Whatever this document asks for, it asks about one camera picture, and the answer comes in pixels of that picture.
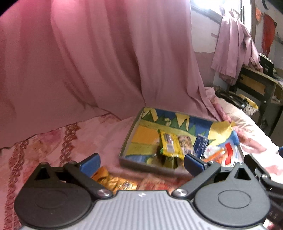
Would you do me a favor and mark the gold foil snack packet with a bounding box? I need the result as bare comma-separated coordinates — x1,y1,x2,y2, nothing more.
91,166,138,194

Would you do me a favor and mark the white red-green snack packet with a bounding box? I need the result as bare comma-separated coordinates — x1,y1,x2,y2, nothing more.
202,142,239,167

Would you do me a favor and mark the yellow snack bar packet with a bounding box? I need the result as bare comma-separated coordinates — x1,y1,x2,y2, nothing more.
158,130,185,160

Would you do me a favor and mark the dark blue sachet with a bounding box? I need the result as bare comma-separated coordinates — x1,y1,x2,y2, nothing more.
193,134,209,159

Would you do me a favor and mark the pink floral bedsheet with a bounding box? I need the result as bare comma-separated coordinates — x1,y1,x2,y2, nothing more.
1,87,282,229

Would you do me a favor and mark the brown nut snack packet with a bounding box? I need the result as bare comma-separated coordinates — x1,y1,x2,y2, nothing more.
177,135,194,155

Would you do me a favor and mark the colourful lined cardboard box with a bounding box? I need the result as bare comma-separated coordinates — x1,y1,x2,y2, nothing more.
119,107,244,176

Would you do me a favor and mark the yellow item on bag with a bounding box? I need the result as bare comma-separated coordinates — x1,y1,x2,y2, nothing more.
239,94,259,110

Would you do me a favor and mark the black patterned bag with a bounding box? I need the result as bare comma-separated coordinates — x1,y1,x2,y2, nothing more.
215,89,259,117

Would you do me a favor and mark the dark wooden desk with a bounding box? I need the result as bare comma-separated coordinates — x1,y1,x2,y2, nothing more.
229,66,282,137

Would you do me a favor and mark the black box on desk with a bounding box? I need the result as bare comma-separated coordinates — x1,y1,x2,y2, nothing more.
259,53,274,77

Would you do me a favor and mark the large pink curtain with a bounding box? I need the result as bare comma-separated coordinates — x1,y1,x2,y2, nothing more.
1,1,221,148

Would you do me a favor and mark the small mauve curtain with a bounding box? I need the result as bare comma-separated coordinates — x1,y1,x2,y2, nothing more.
211,11,263,85

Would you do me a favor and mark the window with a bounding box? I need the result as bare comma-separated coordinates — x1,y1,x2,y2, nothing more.
190,0,256,41

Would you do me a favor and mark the red hanging wall decoration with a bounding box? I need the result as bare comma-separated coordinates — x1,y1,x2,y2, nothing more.
262,14,277,57

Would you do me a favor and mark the orange wall ornament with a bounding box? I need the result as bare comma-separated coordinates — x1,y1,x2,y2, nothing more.
255,6,263,24

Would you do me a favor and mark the round wall clock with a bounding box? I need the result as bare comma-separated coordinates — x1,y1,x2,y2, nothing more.
261,0,269,10

